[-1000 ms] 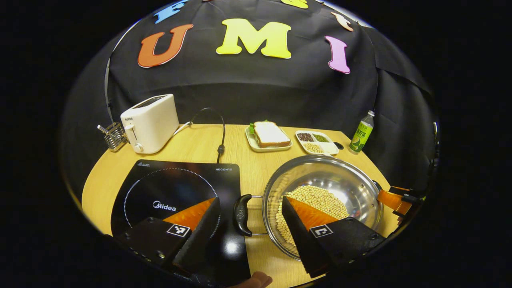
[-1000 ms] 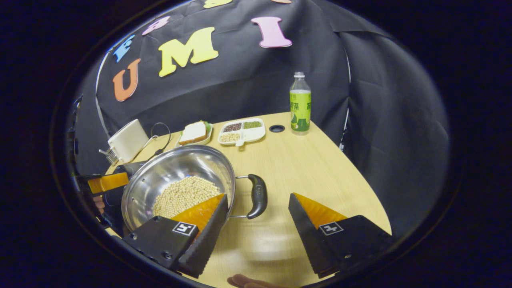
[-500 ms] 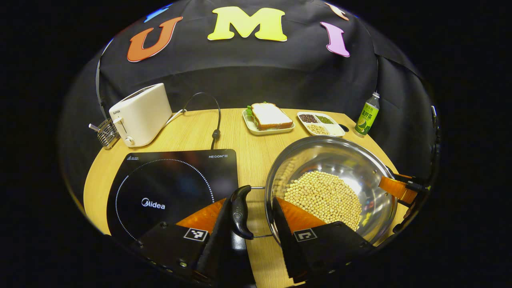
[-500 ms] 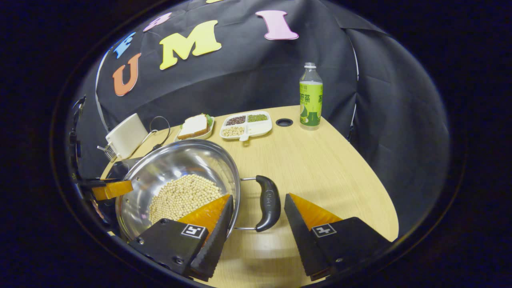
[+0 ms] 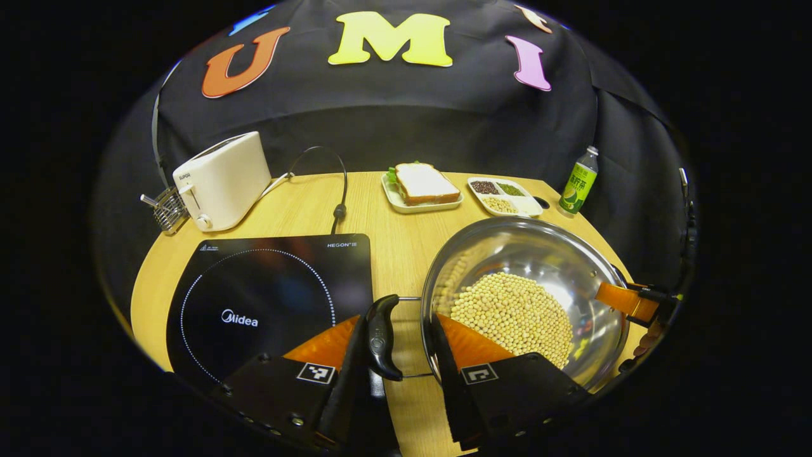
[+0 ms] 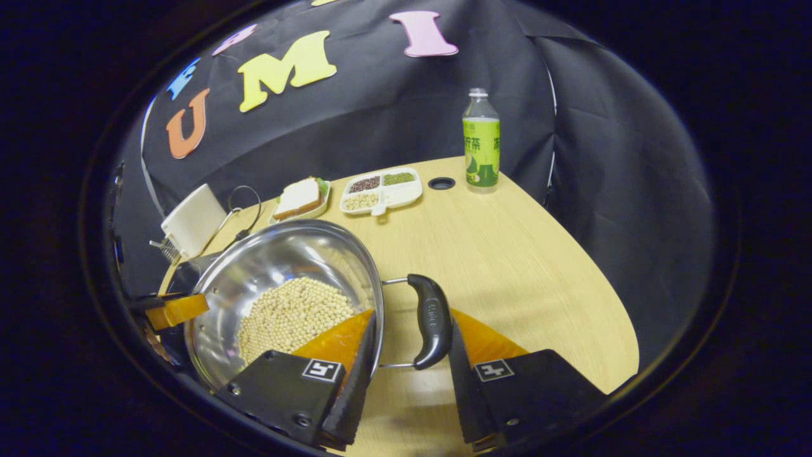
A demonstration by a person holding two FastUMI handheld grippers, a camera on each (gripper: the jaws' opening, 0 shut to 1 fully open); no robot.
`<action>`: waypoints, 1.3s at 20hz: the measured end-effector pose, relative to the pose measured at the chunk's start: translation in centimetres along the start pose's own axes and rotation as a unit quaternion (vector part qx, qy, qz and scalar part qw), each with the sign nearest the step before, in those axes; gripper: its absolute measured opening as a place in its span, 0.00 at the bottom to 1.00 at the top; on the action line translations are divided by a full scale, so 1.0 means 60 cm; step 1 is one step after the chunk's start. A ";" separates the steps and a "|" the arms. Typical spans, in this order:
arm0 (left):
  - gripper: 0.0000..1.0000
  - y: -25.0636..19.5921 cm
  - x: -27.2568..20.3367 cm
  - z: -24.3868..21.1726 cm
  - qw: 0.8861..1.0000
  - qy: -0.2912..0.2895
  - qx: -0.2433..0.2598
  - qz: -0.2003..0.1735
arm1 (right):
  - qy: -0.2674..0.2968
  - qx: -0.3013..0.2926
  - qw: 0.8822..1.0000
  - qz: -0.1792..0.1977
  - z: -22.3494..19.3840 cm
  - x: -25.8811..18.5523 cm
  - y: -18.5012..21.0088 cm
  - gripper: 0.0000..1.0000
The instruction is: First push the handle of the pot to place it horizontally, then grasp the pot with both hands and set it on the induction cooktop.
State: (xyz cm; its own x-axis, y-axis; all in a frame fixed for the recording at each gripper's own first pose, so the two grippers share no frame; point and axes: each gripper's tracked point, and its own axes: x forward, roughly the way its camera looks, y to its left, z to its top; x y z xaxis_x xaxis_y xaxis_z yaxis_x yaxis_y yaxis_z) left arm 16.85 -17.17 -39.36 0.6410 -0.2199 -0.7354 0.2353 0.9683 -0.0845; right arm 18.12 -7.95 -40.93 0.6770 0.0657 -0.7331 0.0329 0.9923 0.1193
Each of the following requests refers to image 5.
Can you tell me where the white toaster cord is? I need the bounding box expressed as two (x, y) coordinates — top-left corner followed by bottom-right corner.
(257, 170), (296, 202)

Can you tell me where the green drink bottle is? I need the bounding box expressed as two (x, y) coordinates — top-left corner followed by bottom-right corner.
(558, 145), (599, 215)

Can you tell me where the stainless steel pot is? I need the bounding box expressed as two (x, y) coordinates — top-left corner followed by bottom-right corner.
(367, 216), (632, 391)

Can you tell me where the white toaster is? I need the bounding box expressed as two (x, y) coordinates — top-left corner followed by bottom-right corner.
(173, 131), (272, 232)

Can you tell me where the black backdrop cloth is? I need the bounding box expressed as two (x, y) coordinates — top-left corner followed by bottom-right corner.
(95, 0), (698, 305)

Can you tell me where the white bread sandwich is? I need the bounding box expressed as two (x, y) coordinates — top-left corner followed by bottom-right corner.
(388, 162), (462, 206)

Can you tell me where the white sandwich plate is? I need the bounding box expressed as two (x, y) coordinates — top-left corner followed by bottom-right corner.
(381, 171), (464, 214)

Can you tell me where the divided white bean tray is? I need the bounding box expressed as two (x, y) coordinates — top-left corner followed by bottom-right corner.
(468, 176), (544, 218)

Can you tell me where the wire utensil basket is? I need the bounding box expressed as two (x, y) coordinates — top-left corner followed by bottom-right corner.
(140, 186), (189, 234)

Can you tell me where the black induction cooktop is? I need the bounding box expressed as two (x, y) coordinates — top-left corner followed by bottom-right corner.
(166, 234), (375, 394)

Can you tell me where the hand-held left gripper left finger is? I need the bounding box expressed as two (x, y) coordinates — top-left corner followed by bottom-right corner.
(216, 314), (371, 453)

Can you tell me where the black power cable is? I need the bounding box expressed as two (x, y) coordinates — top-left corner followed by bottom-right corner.
(287, 146), (349, 235)

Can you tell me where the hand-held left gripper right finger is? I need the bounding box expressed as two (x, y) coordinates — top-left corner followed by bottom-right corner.
(430, 312), (592, 451)

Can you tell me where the pile of soybeans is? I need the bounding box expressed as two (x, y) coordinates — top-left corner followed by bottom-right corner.
(438, 244), (575, 369)

